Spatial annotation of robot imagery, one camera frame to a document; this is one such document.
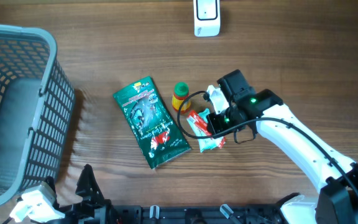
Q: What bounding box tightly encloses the grey plastic mesh basket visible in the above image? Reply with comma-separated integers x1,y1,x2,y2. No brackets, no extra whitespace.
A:
0,25,75,206

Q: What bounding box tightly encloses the green snack packet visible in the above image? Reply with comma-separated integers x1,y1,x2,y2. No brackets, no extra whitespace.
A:
112,77,191,169

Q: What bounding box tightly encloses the red Nescafe coffee sachet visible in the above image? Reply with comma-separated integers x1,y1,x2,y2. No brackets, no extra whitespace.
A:
186,109,226,149

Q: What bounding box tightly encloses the teal wet wipes pack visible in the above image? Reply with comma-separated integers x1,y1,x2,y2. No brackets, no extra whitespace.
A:
187,108,226,154

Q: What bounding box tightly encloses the red sauce bottle green cap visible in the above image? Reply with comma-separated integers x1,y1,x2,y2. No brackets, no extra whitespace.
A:
172,82,191,114

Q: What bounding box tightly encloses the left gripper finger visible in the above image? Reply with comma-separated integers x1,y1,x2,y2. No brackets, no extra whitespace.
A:
75,164,104,202
44,176,56,194

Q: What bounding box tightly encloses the white barcode scanner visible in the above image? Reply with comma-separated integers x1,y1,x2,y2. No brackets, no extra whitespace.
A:
193,0,221,37

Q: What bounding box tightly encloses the black right camera cable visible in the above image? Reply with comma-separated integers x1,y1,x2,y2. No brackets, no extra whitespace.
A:
177,90,358,224

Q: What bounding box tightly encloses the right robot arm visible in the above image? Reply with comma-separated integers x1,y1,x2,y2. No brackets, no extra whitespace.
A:
204,70,358,223

